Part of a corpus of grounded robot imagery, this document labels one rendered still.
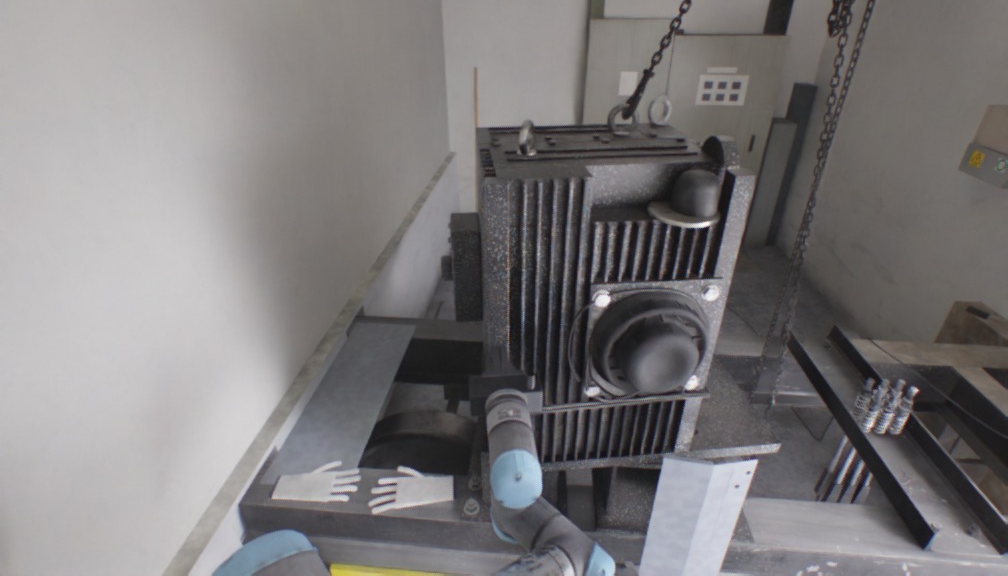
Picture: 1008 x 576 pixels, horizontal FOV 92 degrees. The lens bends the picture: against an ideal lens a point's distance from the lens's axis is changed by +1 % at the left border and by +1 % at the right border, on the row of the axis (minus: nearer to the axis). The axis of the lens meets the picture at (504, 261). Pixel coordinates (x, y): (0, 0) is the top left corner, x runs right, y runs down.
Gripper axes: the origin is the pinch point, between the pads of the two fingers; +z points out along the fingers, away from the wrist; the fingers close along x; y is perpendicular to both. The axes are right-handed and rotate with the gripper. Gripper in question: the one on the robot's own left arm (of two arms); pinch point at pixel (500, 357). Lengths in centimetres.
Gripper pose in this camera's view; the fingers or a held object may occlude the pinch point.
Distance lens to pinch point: 101.6
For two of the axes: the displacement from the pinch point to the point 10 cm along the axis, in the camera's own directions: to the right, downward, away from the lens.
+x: -10.0, 0.5, -0.8
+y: 0.0, -8.8, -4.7
